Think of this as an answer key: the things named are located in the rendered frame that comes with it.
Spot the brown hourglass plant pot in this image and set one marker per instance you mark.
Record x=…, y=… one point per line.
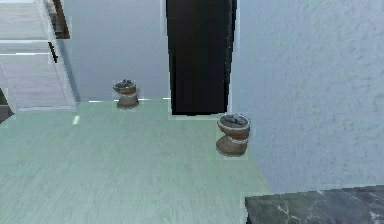
x=234, y=133
x=126, y=90

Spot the black room door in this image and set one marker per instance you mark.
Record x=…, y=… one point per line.
x=200, y=56

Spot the dark marble countertop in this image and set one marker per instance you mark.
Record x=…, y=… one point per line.
x=316, y=206

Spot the white room door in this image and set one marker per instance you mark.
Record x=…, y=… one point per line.
x=30, y=73

